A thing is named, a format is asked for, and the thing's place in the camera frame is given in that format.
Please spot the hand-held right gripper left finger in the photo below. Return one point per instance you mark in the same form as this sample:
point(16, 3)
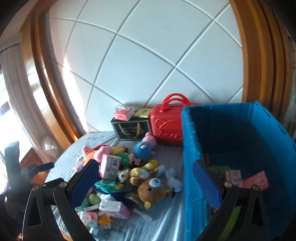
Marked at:
point(85, 178)

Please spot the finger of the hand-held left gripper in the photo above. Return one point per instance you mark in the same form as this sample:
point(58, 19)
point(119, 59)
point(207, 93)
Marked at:
point(45, 166)
point(54, 180)

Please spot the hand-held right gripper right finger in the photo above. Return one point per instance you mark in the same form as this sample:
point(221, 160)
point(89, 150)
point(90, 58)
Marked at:
point(205, 183)

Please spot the blue plastic storage container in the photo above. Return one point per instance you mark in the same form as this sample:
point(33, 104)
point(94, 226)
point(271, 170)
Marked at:
point(192, 143)

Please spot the clear plastic bag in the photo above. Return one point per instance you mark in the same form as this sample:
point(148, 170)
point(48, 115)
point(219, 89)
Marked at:
point(49, 146)

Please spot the green plastic packet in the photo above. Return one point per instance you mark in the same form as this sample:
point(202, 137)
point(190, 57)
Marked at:
point(108, 186)

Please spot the pink carton box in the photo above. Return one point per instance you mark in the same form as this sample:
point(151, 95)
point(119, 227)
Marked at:
point(110, 166)

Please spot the pink white small box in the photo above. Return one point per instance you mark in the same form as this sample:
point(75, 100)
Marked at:
point(234, 178)

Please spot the pink pig plush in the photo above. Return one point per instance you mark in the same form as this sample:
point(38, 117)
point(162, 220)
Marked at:
point(99, 153)

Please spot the white blue plush toy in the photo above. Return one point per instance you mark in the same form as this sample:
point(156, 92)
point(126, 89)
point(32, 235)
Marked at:
point(174, 180)

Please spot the white tissue pack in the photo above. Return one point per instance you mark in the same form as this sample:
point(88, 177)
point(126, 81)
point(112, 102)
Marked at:
point(113, 207)

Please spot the pink paper packet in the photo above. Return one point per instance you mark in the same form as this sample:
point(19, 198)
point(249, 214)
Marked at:
point(255, 179)

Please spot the brown bear plush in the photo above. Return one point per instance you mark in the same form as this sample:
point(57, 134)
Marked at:
point(150, 187)

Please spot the blue pig plush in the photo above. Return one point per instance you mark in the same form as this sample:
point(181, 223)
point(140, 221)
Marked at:
point(143, 149)

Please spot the white curtain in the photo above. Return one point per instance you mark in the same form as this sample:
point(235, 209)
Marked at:
point(16, 97)

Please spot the black gift box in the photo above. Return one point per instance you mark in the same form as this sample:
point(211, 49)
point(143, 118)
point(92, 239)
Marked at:
point(130, 128)

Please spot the red toy suitcase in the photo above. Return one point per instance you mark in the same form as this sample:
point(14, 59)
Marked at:
point(165, 127)

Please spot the pink tissue pack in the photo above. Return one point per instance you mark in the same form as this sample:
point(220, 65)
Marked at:
point(123, 114)

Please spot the small gold box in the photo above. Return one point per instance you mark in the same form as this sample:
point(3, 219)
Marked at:
point(141, 112)

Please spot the wooden door frame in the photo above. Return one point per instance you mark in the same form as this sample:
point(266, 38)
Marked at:
point(46, 76)

